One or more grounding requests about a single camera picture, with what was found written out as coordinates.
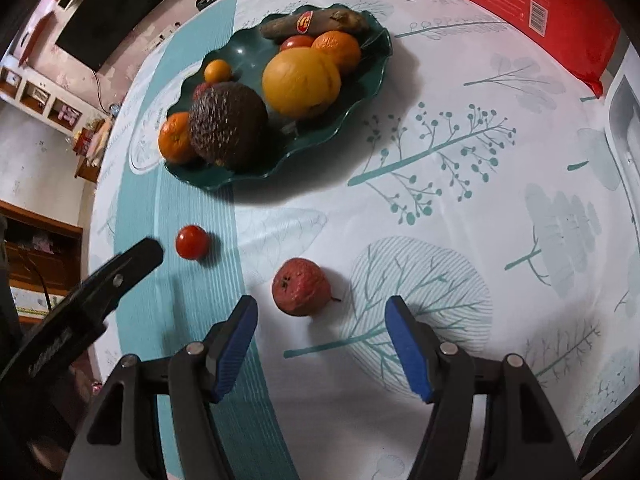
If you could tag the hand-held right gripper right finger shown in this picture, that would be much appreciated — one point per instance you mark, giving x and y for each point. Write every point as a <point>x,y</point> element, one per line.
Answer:
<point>407,350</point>

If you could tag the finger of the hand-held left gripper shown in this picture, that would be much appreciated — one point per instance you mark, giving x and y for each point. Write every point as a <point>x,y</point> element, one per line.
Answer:
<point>135,265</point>

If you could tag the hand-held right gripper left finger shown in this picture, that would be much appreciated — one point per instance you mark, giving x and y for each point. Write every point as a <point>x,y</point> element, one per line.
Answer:
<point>232,350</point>

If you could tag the red tomato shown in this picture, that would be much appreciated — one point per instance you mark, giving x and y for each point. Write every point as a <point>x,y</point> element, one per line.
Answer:
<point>295,42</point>
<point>192,242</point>

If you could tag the wrinkled red apple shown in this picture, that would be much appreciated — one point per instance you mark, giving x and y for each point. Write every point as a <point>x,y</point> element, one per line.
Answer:
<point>300,287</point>

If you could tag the small mandarin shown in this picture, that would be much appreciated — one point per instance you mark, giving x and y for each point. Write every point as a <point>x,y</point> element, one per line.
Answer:
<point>172,137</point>

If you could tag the dark brown avocado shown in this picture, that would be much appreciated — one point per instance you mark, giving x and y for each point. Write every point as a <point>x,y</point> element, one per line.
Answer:
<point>227,127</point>

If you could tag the small red fruit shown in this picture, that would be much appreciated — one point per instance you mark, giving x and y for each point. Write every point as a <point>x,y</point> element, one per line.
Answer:
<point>200,91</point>

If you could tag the small kumquat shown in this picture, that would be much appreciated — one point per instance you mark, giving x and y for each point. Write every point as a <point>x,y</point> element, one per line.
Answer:
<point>218,71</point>

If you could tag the dark green wavy plate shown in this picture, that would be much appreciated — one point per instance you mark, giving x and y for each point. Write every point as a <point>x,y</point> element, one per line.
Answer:
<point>250,55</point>

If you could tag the large yellow grapefruit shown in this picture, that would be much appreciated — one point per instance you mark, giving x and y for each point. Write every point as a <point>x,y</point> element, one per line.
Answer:
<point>300,82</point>

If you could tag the orange with stem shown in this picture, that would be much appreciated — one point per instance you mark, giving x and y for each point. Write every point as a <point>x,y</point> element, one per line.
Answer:
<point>340,52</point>

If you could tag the brown overripe banana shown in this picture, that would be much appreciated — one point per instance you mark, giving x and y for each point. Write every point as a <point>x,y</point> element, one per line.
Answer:
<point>330,22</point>

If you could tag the brown wooden door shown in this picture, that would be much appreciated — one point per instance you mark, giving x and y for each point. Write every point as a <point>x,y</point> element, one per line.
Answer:
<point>45,260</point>

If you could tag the wooden television cabinet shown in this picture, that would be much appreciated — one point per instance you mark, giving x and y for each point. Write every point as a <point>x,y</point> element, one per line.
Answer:
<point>87,167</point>

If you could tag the red snack box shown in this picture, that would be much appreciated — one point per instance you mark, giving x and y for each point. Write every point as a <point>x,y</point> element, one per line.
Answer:
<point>85,140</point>

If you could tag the white plastic container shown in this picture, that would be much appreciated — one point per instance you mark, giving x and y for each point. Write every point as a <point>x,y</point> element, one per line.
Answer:
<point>625,120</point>

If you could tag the red box of cups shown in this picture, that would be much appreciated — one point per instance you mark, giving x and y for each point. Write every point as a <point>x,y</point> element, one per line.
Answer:
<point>550,0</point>

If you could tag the white wall socket strip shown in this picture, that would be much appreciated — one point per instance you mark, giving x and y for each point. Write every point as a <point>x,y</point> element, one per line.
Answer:
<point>162,37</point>

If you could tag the red wall shelf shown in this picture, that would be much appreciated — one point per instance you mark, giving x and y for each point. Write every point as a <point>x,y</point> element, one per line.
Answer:
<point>32,40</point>

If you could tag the black wall television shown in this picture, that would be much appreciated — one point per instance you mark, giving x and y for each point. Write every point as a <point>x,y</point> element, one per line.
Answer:
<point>115,10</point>

